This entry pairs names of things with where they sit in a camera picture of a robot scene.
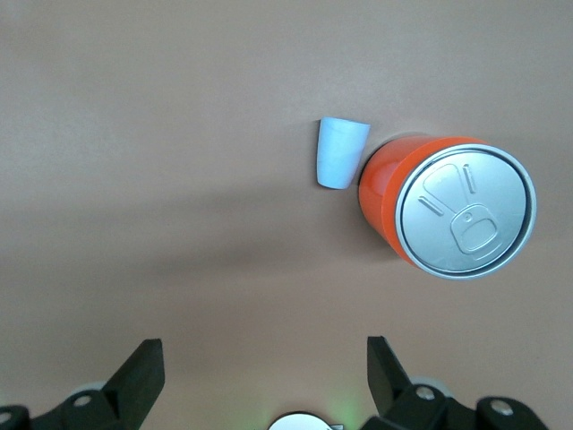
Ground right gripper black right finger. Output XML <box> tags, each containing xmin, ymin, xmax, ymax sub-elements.
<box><xmin>362</xmin><ymin>336</ymin><xmax>550</xmax><ymax>430</ymax></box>

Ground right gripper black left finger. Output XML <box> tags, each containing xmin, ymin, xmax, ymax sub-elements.
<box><xmin>0</xmin><ymin>339</ymin><xmax>166</xmax><ymax>430</ymax></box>

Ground large orange can silver lid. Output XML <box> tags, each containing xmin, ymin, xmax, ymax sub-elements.
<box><xmin>357</xmin><ymin>135</ymin><xmax>537</xmax><ymax>281</ymax></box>

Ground light blue plastic cup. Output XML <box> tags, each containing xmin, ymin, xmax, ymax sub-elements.
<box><xmin>315</xmin><ymin>116</ymin><xmax>372</xmax><ymax>191</ymax></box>

